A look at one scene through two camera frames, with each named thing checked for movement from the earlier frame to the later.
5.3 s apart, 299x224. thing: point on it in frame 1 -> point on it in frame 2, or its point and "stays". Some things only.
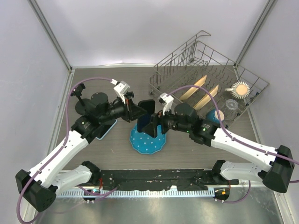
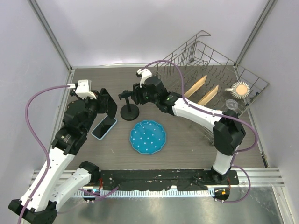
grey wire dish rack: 210,85 stays
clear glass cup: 231,106 stays
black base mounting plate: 136,180 stays
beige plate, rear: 193,90 stays
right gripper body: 167,122 -> 142,95
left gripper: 131,111 -> 101,101
